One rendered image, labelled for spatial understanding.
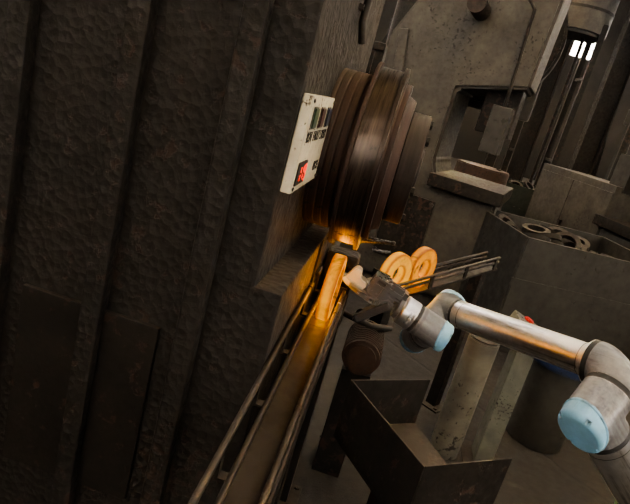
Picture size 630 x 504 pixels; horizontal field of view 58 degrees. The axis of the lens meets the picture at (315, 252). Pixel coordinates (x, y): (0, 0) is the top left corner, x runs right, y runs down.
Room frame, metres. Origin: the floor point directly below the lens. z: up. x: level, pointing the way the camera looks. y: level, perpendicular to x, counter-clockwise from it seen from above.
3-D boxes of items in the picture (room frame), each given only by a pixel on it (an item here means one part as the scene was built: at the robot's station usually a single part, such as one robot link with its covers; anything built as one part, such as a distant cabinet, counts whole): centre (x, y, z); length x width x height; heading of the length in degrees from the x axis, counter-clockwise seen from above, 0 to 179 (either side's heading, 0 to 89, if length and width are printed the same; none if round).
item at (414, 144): (1.47, -0.17, 1.11); 0.28 x 0.06 x 0.28; 174
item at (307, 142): (1.16, 0.07, 1.15); 0.26 x 0.02 x 0.18; 174
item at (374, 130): (1.48, -0.08, 1.11); 0.47 x 0.06 x 0.47; 174
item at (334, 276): (1.48, -0.07, 0.75); 0.18 x 0.03 x 0.18; 173
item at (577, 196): (5.37, -2.32, 0.55); 1.10 x 0.53 x 1.10; 14
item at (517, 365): (2.08, -0.88, 0.31); 0.24 x 0.16 x 0.62; 174
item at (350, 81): (1.49, 0.01, 1.11); 0.47 x 0.10 x 0.47; 174
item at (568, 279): (3.79, -1.61, 0.39); 1.03 x 0.83 x 0.77; 99
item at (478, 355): (2.06, -0.71, 0.26); 0.12 x 0.12 x 0.52
